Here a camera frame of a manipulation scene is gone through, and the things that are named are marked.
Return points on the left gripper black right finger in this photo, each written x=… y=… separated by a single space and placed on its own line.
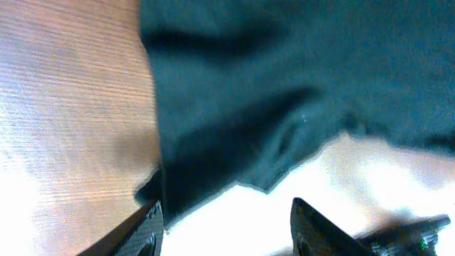
x=315 y=235

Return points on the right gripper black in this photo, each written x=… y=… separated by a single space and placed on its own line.
x=417 y=238

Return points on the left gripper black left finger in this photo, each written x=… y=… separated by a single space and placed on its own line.
x=141 y=234

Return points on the black t-shirt white logo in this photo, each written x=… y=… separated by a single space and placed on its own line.
x=245 y=90

